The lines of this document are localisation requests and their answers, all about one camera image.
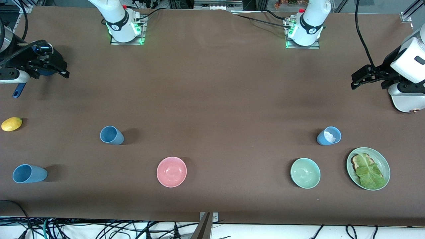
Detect blue cup with white filling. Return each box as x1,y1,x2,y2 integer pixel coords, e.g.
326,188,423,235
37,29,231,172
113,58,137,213
316,126,342,146

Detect dark blue saucepan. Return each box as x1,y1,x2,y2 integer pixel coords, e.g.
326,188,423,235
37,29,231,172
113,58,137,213
13,66,55,99

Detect white toaster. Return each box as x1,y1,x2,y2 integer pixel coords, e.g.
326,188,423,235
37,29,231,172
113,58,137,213
388,82,425,113

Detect yellow lemon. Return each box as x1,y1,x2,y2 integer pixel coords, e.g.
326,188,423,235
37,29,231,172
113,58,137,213
1,117,23,132

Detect toast slice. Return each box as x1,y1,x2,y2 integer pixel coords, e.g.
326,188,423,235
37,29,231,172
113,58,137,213
351,153,384,180

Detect light green plate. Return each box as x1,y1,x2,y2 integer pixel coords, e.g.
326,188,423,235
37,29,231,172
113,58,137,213
346,147,391,191

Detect green lettuce leaf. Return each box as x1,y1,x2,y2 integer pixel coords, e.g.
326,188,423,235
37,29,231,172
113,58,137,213
355,153,387,190

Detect light green bowl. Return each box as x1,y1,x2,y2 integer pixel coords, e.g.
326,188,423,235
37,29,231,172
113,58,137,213
290,158,321,189

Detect pink bowl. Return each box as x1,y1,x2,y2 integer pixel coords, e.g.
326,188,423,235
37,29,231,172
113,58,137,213
156,156,187,188

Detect grey metal box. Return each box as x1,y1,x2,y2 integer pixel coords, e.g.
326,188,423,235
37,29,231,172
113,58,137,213
194,0,243,11

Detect aluminium frame profile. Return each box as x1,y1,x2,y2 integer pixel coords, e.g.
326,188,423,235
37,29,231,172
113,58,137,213
10,0,34,14
400,0,425,23

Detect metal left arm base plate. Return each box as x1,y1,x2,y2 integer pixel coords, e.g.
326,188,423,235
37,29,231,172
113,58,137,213
286,18,320,50

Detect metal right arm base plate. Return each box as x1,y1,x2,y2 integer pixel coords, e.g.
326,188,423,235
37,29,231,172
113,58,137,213
110,15,147,45

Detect black right base cable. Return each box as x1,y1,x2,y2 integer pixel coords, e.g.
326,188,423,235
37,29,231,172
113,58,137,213
134,7,165,25

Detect black base cable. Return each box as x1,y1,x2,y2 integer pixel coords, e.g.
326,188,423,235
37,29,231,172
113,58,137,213
261,9,291,22
231,13,293,30
134,7,165,25

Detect black left base cable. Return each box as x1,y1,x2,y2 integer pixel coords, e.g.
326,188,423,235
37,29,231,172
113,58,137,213
231,13,293,30
261,9,291,22

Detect metal table edge bracket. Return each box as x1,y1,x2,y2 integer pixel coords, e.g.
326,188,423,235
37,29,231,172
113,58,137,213
199,212,219,223

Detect dark camera pole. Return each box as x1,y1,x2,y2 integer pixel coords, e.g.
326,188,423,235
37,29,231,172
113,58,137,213
190,212,213,239

